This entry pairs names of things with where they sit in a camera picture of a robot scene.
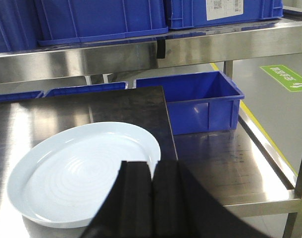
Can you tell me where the blue bin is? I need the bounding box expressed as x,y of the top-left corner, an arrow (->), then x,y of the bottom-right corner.
44,81 -> 128,98
134,71 -> 245,135
0,90 -> 44,102

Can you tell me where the light blue plate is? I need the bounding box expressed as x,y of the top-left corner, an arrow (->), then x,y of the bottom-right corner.
7,121 -> 161,229

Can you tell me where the large blue crate centre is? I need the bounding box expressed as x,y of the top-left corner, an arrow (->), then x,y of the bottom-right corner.
35,0 -> 168,46

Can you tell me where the black tape strip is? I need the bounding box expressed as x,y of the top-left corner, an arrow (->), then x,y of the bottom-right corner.
156,38 -> 166,59

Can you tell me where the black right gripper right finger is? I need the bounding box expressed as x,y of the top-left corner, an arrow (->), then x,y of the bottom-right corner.
152,160 -> 267,238

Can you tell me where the blue bin lower right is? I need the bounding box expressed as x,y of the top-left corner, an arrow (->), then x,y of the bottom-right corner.
134,71 -> 245,135

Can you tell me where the large blue crate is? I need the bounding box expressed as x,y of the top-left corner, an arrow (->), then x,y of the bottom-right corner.
0,0 -> 42,53
35,0 -> 168,46

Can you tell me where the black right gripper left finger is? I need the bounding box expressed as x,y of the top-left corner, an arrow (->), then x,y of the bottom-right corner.
81,161 -> 152,238

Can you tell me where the blue bin lower left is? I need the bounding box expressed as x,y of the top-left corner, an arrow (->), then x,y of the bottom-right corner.
0,90 -> 44,102

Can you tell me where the blue bin lower middle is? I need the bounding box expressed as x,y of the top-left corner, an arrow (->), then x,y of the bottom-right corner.
44,81 -> 128,98

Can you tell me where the large blue crate left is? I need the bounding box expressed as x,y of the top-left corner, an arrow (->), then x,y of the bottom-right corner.
0,0 -> 42,53

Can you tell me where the white paper label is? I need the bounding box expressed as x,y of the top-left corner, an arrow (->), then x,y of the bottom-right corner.
205,0 -> 244,21

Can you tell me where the blue crate with label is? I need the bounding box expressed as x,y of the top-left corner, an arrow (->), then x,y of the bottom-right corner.
164,0 -> 283,30

